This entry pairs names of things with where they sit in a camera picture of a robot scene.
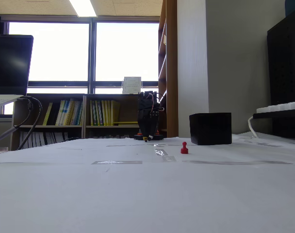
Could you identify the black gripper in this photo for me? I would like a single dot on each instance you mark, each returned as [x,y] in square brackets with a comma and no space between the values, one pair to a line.
[146,124]

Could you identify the small red pawn piece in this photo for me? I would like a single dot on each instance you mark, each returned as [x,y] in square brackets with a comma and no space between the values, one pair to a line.
[184,149]

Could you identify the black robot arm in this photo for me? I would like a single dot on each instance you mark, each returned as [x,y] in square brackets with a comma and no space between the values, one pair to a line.
[150,95]

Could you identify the black square bin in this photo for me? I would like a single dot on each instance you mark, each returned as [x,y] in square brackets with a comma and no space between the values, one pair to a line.
[210,128]

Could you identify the flat lying yellow book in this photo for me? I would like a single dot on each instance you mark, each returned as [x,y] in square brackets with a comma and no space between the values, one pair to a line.
[128,123]

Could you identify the low wooden bookshelf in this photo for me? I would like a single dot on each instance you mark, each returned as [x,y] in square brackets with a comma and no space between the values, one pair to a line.
[128,109]
[50,97]

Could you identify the thick yellow book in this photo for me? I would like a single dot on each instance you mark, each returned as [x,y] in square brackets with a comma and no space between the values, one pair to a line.
[115,111]

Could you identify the white paper sign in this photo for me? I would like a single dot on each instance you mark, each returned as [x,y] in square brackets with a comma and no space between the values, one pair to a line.
[131,85]

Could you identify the green striped yellow book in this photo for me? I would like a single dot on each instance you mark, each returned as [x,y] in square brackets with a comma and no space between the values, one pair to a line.
[94,112]

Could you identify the tall wooden bookshelf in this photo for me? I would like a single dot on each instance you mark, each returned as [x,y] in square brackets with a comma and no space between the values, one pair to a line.
[171,72]

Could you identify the white paper table cover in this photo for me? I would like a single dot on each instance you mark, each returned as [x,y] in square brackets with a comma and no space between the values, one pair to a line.
[137,194]

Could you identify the blue white book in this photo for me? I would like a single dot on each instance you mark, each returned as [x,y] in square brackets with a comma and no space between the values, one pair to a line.
[66,112]

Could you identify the yellow white book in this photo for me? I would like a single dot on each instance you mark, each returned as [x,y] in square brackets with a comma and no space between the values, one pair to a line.
[60,112]

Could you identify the leaning yellow book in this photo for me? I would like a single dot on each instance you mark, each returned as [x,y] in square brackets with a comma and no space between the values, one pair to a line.
[48,114]

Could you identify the row of white binders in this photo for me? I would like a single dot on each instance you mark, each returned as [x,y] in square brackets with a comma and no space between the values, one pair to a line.
[40,139]

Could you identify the white power strip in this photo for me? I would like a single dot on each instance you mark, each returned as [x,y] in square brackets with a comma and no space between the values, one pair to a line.
[281,106]

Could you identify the ceiling light panel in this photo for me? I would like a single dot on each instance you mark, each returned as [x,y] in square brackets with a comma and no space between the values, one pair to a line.
[83,7]

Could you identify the dark screen laptop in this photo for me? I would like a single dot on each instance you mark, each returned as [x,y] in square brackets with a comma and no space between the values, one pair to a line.
[9,63]

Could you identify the black pegboard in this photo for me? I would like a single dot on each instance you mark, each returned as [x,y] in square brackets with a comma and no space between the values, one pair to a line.
[288,60]

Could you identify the dark teal object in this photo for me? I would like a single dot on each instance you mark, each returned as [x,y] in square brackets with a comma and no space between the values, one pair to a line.
[290,7]

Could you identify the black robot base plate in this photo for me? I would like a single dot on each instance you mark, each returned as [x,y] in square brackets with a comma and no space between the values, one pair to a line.
[159,138]

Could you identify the dark window frame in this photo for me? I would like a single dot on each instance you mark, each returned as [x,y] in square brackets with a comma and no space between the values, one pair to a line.
[92,55]

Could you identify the dark shelf rail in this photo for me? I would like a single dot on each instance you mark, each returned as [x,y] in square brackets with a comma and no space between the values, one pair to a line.
[278,116]

